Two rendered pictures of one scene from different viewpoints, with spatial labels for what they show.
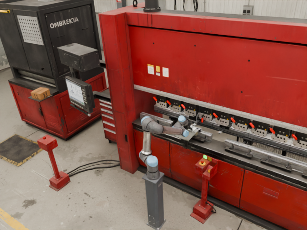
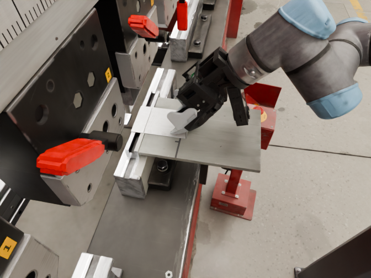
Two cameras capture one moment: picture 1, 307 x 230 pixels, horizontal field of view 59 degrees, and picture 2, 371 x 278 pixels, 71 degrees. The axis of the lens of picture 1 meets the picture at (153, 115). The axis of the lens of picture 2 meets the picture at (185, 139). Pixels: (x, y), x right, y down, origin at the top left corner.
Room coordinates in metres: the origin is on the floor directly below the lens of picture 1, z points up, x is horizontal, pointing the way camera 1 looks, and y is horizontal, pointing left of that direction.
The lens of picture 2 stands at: (2.88, -0.05, 1.46)
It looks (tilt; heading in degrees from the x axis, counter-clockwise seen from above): 52 degrees down; 244
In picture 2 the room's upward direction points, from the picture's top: straight up
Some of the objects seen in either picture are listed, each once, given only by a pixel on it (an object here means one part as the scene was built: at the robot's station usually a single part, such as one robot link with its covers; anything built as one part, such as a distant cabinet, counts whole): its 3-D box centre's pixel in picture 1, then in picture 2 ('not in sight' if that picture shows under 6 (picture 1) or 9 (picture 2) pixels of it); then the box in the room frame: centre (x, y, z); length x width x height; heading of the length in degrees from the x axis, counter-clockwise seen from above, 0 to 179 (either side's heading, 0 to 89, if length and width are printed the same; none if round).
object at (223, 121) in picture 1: (223, 117); not in sight; (2.56, -0.77, 1.26); 0.15 x 0.09 x 0.17; 53
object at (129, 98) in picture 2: (193, 117); (134, 78); (2.79, -0.47, 1.13); 0.10 x 0.02 x 0.10; 53
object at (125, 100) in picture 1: (137, 93); not in sight; (3.51, 0.21, 1.15); 0.85 x 0.25 x 2.30; 143
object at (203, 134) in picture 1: (196, 133); (151, 125); (2.76, -0.52, 0.92); 0.39 x 0.06 x 0.10; 53
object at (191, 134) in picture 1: (187, 133); (203, 131); (2.67, -0.38, 1.00); 0.26 x 0.18 x 0.01; 143
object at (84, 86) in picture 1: (81, 93); not in sight; (3.04, 0.87, 1.42); 0.45 x 0.12 x 0.36; 44
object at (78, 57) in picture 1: (83, 82); not in sight; (3.13, 0.84, 1.53); 0.51 x 0.25 x 0.85; 44
